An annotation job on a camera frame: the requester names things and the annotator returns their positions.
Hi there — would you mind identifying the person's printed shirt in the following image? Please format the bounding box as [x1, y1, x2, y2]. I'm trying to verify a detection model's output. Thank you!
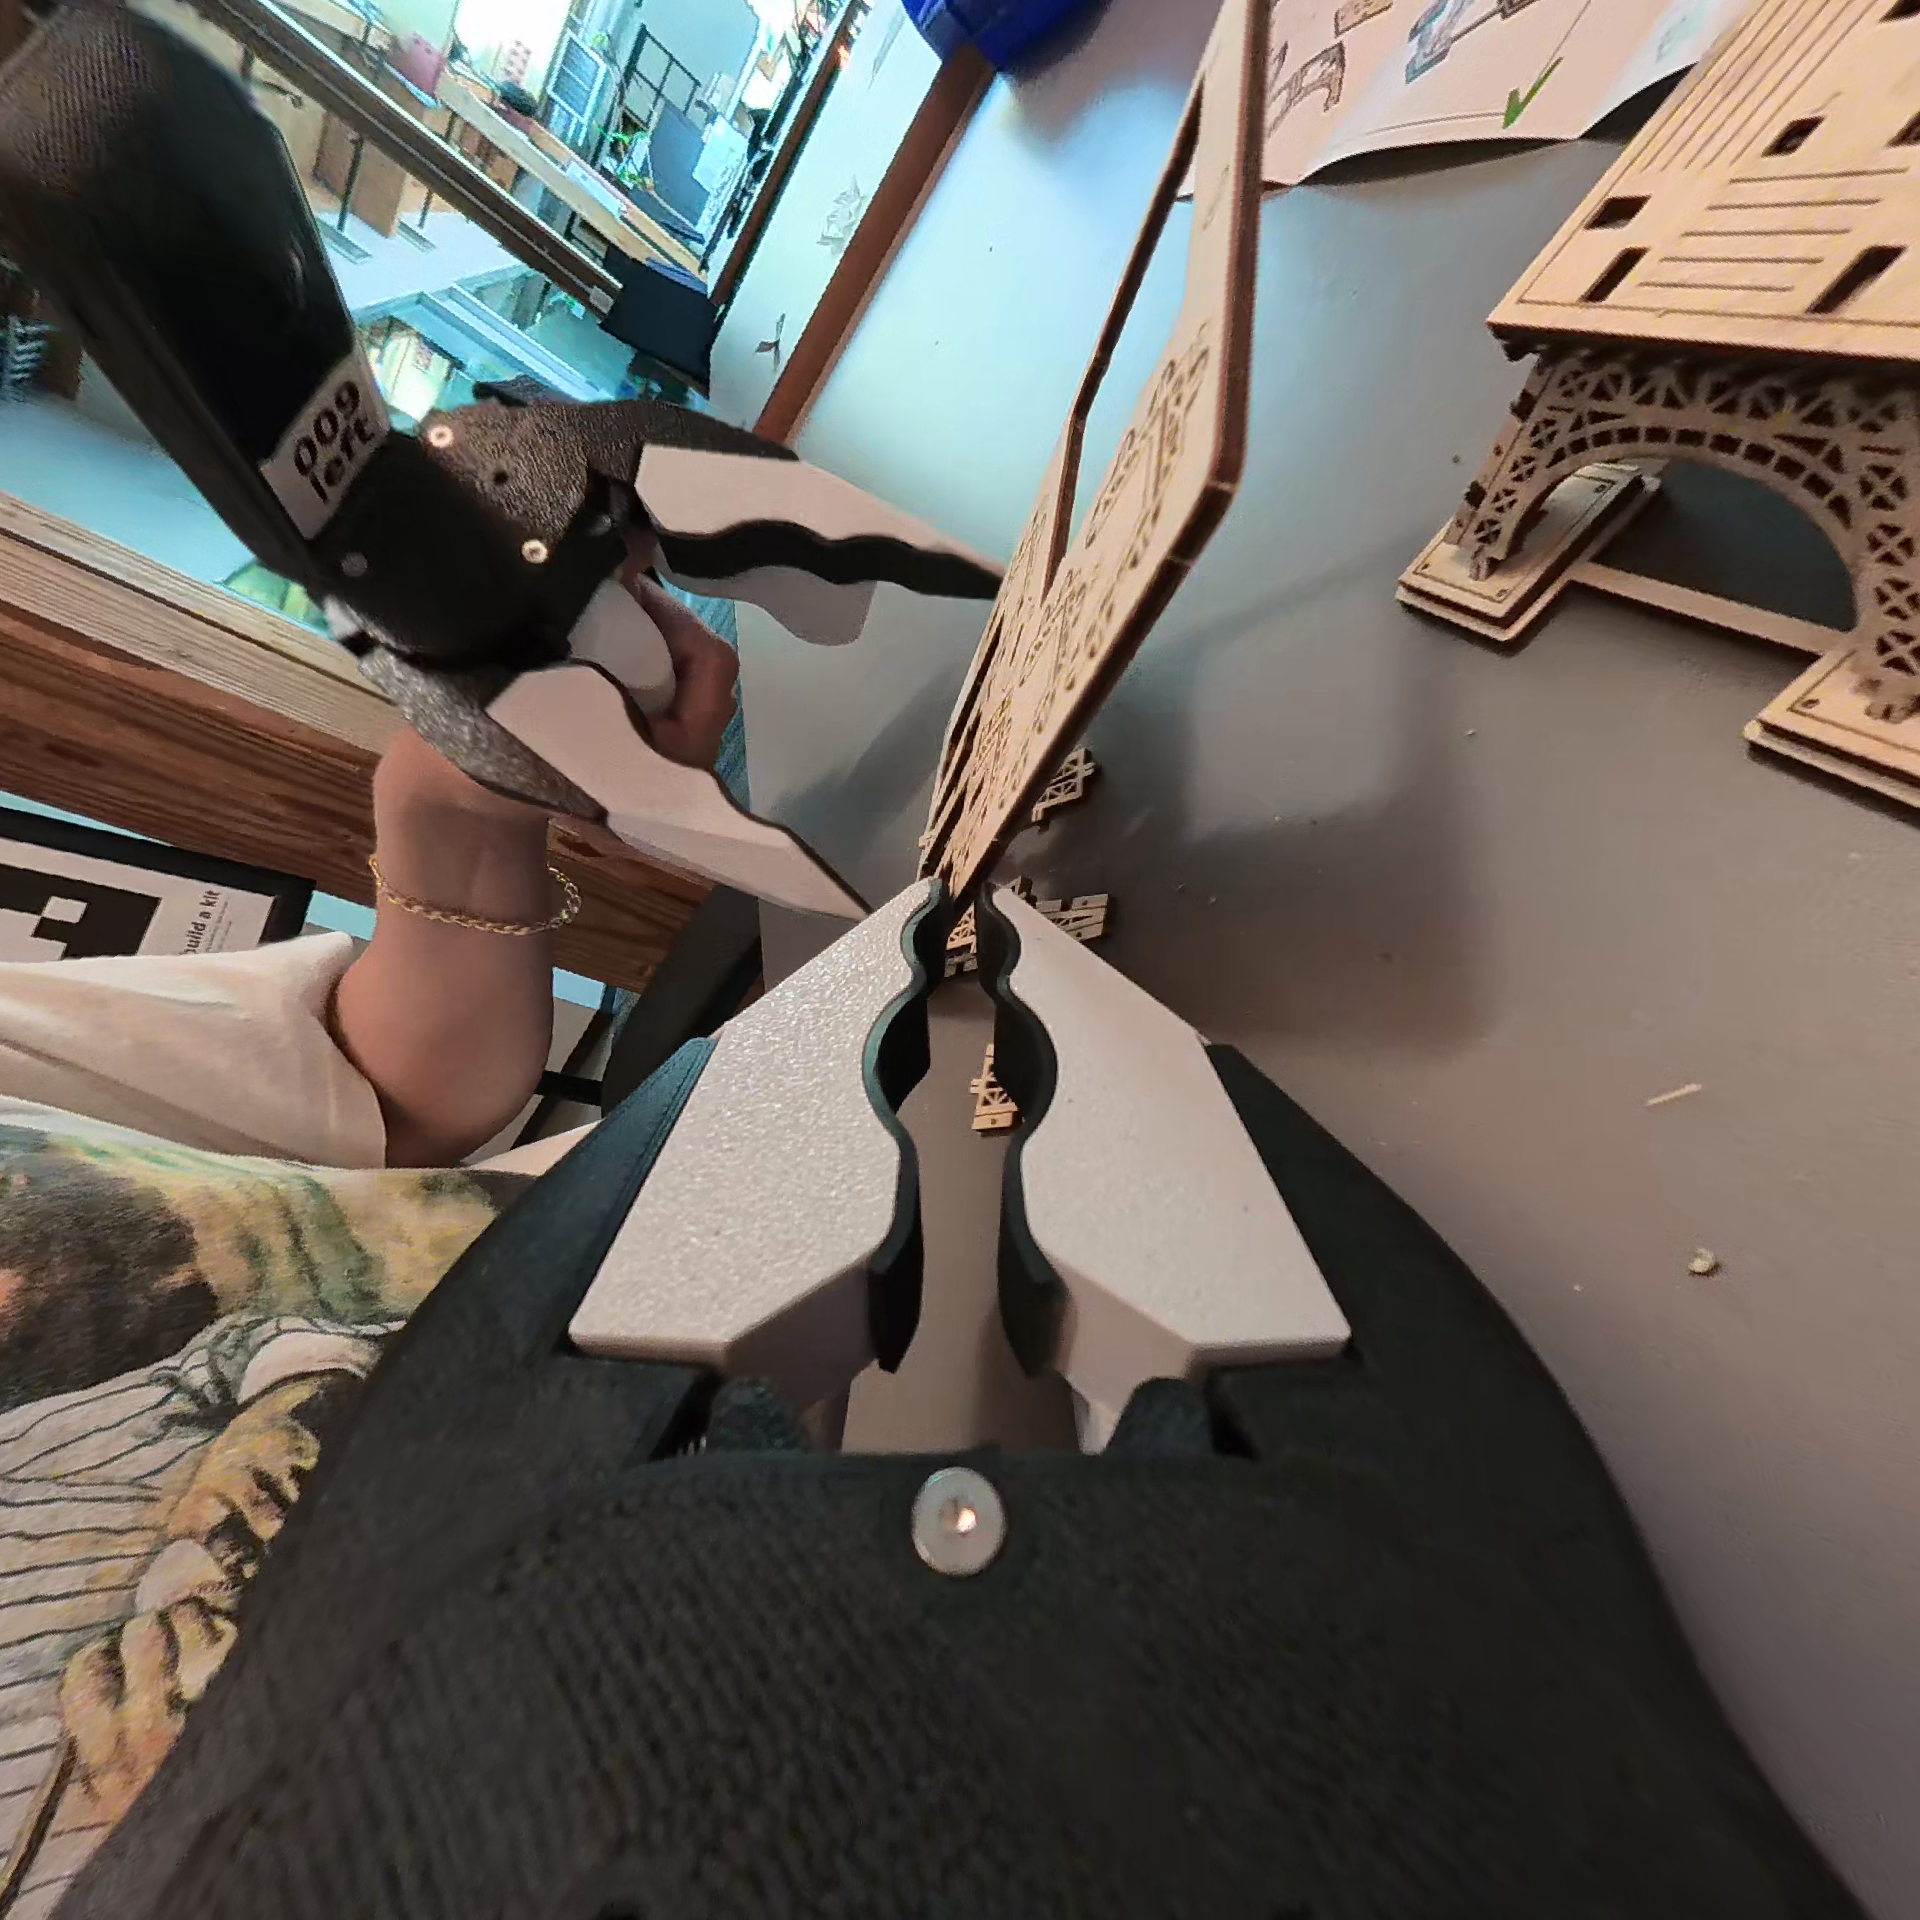
[0, 936, 602, 1920]

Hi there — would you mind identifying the paper instruction sheet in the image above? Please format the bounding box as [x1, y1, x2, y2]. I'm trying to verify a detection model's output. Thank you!
[1263, 0, 1760, 197]

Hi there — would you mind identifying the grey desk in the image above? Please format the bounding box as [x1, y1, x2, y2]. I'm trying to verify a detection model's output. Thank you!
[704, 0, 1920, 1920]

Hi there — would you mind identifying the person's left forearm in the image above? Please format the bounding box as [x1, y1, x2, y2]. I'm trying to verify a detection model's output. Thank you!
[326, 859, 582, 1169]

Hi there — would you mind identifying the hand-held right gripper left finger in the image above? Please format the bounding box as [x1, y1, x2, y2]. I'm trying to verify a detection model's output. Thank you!
[566, 880, 948, 1419]

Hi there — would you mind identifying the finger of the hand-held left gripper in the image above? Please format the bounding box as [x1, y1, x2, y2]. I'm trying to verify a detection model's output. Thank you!
[485, 576, 879, 923]
[591, 436, 1009, 650]

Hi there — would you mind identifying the blue container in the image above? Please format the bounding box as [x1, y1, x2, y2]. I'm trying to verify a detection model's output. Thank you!
[898, 0, 1128, 80]

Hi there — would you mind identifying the wooden tower base model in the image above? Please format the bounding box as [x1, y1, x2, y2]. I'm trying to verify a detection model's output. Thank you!
[1395, 0, 1920, 813]

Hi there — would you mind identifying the person's left hand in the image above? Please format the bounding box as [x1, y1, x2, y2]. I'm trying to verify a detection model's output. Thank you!
[368, 576, 744, 901]

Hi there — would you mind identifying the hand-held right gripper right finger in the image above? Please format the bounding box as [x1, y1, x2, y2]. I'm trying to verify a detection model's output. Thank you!
[983, 892, 1354, 1447]

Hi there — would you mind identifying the black white marker sign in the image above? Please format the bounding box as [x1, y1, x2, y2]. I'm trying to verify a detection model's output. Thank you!
[0, 813, 317, 966]

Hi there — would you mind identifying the gold chain bracelet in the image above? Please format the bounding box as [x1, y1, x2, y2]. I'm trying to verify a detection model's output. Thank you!
[368, 852, 588, 942]

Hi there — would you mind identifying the wooden puzzle sheet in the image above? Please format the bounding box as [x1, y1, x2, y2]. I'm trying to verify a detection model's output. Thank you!
[910, 0, 1274, 942]

